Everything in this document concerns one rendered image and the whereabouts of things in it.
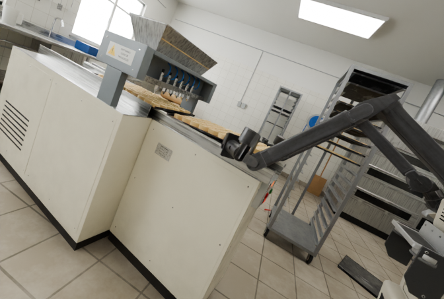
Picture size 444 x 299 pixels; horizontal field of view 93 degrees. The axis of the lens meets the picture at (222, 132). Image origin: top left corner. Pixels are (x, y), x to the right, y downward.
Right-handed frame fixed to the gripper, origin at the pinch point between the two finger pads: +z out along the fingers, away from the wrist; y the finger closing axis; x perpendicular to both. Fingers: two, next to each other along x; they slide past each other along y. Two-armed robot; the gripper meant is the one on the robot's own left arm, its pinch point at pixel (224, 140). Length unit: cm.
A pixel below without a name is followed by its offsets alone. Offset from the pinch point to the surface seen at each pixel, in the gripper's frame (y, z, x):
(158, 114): 2.7, 33.7, -29.5
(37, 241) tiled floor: 90, 34, -67
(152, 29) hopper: -38, 34, -47
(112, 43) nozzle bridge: -24, 36, -62
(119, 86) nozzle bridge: -5, 29, -52
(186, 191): 32.4, 9.9, -5.4
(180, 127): 3.8, 22.2, -17.5
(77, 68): -3, 82, -87
